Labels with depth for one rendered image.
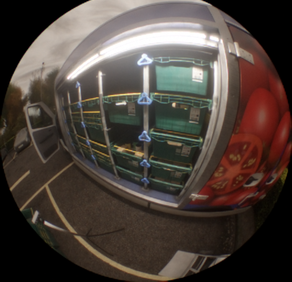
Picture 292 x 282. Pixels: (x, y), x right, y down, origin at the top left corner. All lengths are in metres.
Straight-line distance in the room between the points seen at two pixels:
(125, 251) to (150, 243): 0.41
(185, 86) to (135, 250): 2.02
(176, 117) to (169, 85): 0.22
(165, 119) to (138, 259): 1.91
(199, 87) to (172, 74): 0.19
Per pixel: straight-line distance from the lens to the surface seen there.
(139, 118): 0.68
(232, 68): 0.53
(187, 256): 1.90
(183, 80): 0.60
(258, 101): 0.62
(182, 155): 0.72
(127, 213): 1.78
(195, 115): 0.60
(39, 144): 3.15
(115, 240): 1.78
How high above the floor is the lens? 1.71
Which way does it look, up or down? 26 degrees down
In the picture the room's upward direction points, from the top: straight up
